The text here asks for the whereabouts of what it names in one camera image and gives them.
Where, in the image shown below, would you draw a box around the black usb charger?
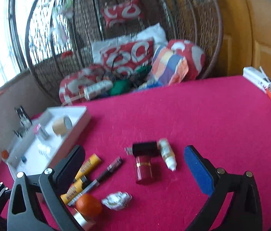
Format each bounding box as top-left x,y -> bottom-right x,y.
125,141 -> 160,157

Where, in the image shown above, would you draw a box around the small orange fruit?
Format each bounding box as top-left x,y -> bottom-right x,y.
1,150 -> 9,160

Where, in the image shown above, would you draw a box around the brown wicker egg chair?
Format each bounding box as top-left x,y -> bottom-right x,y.
25,0 -> 223,102

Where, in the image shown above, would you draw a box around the white cardboard tray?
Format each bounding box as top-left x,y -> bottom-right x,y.
5,106 -> 91,179

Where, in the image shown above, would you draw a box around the silver metal tin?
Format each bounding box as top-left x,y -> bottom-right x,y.
73,209 -> 96,230

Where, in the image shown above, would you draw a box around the black gel pen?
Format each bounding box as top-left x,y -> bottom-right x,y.
67,157 -> 122,207

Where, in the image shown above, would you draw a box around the crumpled white paper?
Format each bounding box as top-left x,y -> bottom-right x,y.
101,191 -> 132,211

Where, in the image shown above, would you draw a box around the black cat glasses holder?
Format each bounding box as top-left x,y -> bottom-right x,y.
14,105 -> 32,129

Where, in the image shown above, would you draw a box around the orange mandarin near gripper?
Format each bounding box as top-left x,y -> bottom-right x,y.
76,193 -> 103,218

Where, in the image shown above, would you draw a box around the eyeglasses with paw frames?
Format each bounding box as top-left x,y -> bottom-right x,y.
13,128 -> 26,138

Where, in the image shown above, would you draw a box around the dark red lipstick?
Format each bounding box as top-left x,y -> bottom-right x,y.
135,155 -> 153,185

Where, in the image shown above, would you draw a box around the white power strip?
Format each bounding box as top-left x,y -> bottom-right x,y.
62,80 -> 113,106

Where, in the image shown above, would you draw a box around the brown tape roll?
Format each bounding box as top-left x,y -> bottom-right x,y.
52,116 -> 73,136

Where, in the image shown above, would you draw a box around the pink eraser box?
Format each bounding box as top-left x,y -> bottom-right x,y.
33,124 -> 50,141

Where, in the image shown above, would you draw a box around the red white seat cushion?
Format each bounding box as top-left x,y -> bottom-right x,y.
59,39 -> 206,105

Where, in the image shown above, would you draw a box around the yellow lighter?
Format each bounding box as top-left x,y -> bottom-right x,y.
60,176 -> 90,205
73,154 -> 102,182

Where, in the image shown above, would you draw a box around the red white centre cushion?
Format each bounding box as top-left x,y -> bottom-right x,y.
101,38 -> 154,75

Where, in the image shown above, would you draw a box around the small white dropper bottle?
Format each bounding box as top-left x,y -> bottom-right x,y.
157,138 -> 177,172

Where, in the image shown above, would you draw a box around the green plush ball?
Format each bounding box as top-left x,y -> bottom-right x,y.
106,65 -> 152,96

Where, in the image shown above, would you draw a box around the white feather dreamcatcher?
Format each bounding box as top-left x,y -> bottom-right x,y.
50,0 -> 73,44

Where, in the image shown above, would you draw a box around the white pillow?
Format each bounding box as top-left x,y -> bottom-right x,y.
91,23 -> 168,63

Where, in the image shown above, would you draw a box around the white box on table edge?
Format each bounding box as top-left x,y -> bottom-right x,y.
243,66 -> 271,93

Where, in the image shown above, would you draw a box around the plaid checkered cushion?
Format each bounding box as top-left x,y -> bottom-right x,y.
147,46 -> 189,86

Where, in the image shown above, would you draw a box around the small red hanging pillow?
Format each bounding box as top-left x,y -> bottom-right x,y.
101,0 -> 145,28

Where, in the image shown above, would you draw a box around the black cable tangle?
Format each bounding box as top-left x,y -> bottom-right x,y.
103,50 -> 151,87

